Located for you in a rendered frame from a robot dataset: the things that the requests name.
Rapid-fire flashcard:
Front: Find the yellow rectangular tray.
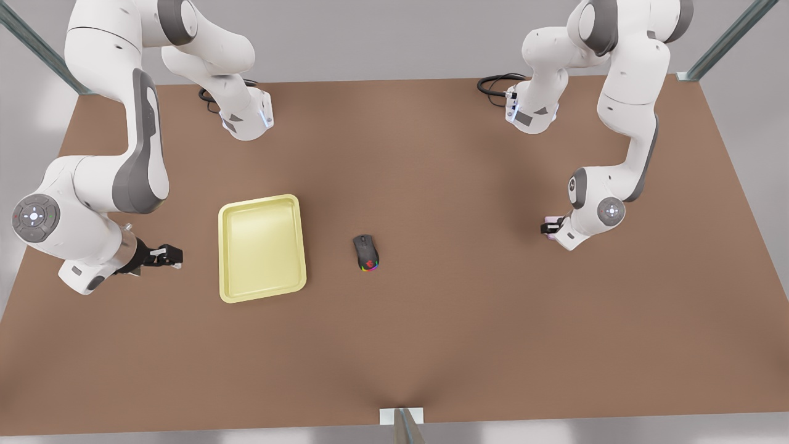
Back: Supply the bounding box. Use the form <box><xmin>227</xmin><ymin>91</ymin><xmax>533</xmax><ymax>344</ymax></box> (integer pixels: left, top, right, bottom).
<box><xmin>218</xmin><ymin>194</ymin><xmax>308</xmax><ymax>304</ymax></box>

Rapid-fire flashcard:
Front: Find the black computer mouse rainbow light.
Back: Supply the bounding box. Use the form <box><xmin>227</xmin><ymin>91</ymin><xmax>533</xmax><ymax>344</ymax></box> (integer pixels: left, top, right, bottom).
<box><xmin>353</xmin><ymin>234</ymin><xmax>380</xmax><ymax>272</ymax></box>

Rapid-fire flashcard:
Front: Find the black cable loop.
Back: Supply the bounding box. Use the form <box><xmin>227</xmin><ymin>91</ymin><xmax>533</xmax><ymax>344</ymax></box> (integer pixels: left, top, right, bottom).
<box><xmin>198</xmin><ymin>78</ymin><xmax>260</xmax><ymax>115</ymax></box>
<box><xmin>476</xmin><ymin>73</ymin><xmax>528</xmax><ymax>109</ymax></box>

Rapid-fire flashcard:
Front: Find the silver frame post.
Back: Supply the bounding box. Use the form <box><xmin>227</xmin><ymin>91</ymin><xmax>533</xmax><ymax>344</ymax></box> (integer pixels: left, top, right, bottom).
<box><xmin>378</xmin><ymin>407</ymin><xmax>426</xmax><ymax>444</ymax></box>
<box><xmin>0</xmin><ymin>0</ymin><xmax>94</xmax><ymax>97</ymax></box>
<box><xmin>676</xmin><ymin>0</ymin><xmax>781</xmax><ymax>83</ymax></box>

